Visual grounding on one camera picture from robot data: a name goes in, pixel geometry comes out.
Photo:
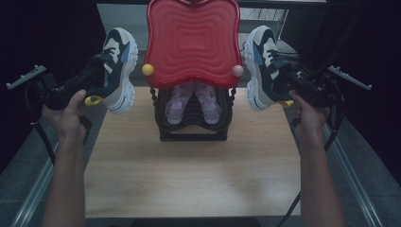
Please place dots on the dark curtain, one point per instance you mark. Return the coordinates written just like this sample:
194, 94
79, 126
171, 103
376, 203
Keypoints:
31, 31
384, 47

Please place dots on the person's left hand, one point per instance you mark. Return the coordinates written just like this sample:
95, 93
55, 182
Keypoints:
67, 121

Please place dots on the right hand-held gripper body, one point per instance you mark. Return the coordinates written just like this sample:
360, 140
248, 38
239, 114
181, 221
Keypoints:
318, 91

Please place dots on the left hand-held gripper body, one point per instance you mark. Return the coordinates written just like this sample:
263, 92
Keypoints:
60, 96

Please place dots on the metal floor rail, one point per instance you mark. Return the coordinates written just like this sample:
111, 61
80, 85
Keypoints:
31, 195
353, 179

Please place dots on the red and black shoe rack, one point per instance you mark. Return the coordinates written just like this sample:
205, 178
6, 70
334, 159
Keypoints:
192, 41

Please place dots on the person's right hand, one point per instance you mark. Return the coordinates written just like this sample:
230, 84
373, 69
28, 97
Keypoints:
312, 121

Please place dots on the navy and white sneaker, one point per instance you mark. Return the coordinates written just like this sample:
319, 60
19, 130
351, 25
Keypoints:
124, 78
255, 78

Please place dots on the purple sandal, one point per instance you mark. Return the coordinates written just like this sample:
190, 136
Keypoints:
208, 104
178, 104

